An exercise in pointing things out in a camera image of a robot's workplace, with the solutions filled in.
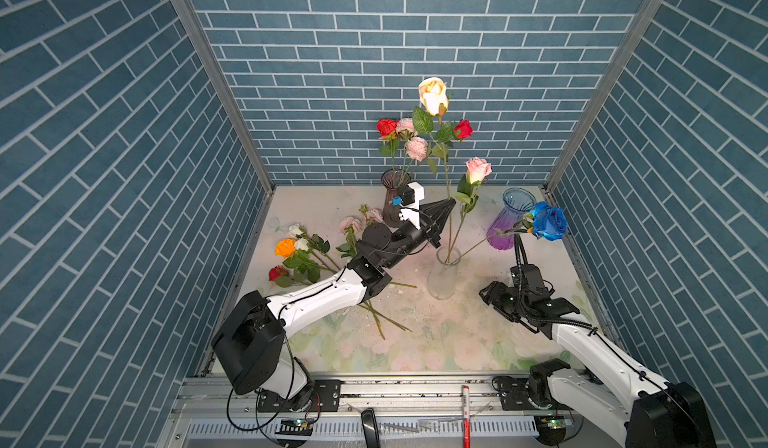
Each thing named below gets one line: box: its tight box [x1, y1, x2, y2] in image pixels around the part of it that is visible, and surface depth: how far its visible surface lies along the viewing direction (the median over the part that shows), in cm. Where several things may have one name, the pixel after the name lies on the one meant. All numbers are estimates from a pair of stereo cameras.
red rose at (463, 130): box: [453, 119, 474, 143], surface depth 86 cm
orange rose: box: [275, 238, 296, 257], surface depth 101 cm
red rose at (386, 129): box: [376, 118, 400, 176], surface depth 98 cm
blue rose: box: [454, 201, 568, 263], surface depth 56 cm
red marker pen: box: [462, 385, 471, 448], surface depth 72 cm
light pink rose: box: [446, 158, 492, 259], surface depth 65 cm
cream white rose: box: [412, 77, 453, 198], surface depth 49 cm
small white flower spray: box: [288, 223, 330, 257], surface depth 104 cm
